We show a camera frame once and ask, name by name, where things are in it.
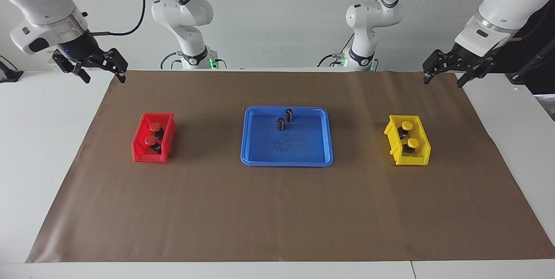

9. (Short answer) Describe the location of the blue plastic tray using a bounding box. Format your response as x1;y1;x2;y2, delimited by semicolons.
241;106;334;167

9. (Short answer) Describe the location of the black tripod stand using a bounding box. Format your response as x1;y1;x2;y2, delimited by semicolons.
505;43;555;85

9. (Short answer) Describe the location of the black device at table edge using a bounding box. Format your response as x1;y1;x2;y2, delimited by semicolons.
0;55;24;84

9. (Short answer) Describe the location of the yellow plastic bin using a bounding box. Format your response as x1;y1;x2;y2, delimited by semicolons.
384;114;431;166

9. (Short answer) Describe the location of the red plastic bin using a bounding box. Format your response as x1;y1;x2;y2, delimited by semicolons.
131;112;178;163

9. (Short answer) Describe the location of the brown paper table mat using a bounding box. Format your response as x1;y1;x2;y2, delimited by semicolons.
25;69;555;264

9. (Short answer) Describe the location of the black base power cable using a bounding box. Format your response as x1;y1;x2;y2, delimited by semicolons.
317;52;348;68
160;52;183;71

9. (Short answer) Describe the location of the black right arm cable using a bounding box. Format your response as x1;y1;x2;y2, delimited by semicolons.
89;0;170;37

